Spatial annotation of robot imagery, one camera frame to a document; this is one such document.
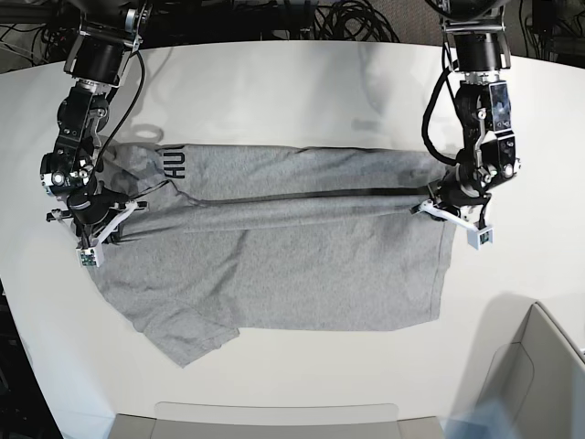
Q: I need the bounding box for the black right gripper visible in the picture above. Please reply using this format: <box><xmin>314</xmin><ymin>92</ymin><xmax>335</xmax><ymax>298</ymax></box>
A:
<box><xmin>67</xmin><ymin>180</ymin><xmax>130</xmax><ymax>238</ymax></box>

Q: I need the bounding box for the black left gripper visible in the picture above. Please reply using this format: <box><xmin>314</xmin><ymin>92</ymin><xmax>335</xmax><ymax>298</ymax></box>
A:
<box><xmin>427</xmin><ymin>166</ymin><xmax>492</xmax><ymax>220</ymax></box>

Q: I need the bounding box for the grey T-shirt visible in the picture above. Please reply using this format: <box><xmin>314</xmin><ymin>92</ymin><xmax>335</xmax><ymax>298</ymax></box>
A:
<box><xmin>90</xmin><ymin>145</ymin><xmax>455</xmax><ymax>367</ymax></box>

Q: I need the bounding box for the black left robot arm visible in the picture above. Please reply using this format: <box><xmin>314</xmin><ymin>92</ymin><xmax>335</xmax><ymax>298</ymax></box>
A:
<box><xmin>421</xmin><ymin>1</ymin><xmax>520</xmax><ymax>218</ymax></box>

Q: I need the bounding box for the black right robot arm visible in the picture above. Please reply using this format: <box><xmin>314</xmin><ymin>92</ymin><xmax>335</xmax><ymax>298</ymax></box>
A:
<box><xmin>39</xmin><ymin>1</ymin><xmax>152</xmax><ymax>246</ymax></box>

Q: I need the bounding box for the grey bin at right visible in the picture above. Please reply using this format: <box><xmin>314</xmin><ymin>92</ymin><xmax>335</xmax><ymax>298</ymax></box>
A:
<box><xmin>441</xmin><ymin>299</ymin><xmax>585</xmax><ymax>439</ymax></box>

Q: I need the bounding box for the grey tray at bottom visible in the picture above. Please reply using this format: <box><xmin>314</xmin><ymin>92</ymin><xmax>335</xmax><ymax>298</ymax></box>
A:
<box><xmin>109</xmin><ymin>402</ymin><xmax>444</xmax><ymax>438</ymax></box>

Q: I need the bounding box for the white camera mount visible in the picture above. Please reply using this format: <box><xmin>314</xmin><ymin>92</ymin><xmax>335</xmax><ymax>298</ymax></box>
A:
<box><xmin>410</xmin><ymin>199</ymin><xmax>494</xmax><ymax>250</ymax></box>
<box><xmin>46</xmin><ymin>200</ymin><xmax>148</xmax><ymax>267</ymax></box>

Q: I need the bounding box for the black cable bundle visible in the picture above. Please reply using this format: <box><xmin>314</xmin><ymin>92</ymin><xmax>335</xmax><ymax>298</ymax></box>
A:
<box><xmin>314</xmin><ymin>0</ymin><xmax>399</xmax><ymax>43</ymax></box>

